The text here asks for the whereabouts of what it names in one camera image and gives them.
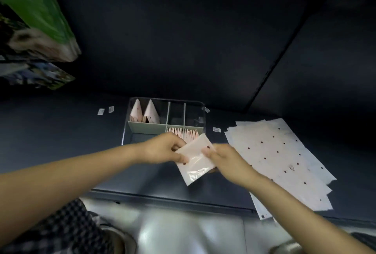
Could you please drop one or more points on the person's right hand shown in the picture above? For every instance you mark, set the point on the person's right hand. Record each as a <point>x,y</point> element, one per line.
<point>232,164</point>

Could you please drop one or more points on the person's left hand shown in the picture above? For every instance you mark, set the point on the person's left hand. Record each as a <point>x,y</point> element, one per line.
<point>158,148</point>

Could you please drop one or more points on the person's right thumb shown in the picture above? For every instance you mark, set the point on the person's right thumb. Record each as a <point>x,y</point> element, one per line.
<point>209,151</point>

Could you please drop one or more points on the person's left thumb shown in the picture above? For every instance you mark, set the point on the person's left thumb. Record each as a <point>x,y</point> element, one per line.
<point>177,142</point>

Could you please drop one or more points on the white translucent paper sheet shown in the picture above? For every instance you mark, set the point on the white translucent paper sheet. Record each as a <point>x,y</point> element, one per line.
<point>196,164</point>

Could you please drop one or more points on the person's right forearm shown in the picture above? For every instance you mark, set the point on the person's right forearm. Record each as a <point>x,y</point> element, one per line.
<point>302,218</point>

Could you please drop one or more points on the person's left forearm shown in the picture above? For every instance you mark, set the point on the person's left forearm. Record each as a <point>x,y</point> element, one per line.
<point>67,180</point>

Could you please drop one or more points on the row of pink folded papers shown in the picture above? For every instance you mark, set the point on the row of pink folded papers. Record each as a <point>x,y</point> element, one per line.
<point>185,133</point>

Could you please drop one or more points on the clear divided organizer box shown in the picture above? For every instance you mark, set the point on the clear divided organizer box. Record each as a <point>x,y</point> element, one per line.
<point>176,115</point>

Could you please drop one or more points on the pink folded paper cone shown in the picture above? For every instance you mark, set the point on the pink folded paper cone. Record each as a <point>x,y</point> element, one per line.
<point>151,113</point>
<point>136,113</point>

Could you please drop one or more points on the stack of white dotted sheets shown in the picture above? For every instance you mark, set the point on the stack of white dotted sheets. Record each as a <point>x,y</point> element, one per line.
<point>279,157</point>

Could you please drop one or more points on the person's shoe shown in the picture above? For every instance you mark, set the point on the person's shoe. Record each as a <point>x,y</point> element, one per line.
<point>286,248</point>

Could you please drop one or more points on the black white checked garment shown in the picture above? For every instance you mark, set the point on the black white checked garment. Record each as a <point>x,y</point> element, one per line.
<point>64,230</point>

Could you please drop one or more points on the colourful printed flat package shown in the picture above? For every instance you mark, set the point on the colourful printed flat package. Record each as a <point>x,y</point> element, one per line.
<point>38,74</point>

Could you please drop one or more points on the green printed package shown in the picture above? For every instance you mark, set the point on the green printed package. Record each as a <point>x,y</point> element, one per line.
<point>38,19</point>

